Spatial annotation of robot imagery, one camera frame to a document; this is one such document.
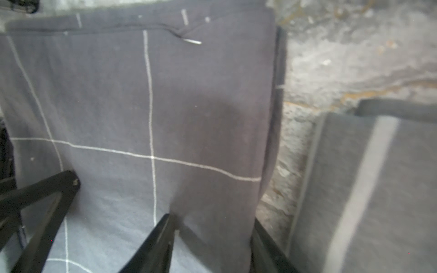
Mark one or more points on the dark grid pillowcase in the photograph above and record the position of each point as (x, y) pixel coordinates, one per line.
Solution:
(157, 110)

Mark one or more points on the grey pillowcase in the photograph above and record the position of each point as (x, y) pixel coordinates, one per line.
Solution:
(369, 197)

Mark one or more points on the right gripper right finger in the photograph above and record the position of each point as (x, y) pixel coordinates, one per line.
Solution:
(155, 254)

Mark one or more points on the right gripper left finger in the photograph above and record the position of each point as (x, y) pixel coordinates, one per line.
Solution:
(43, 205)

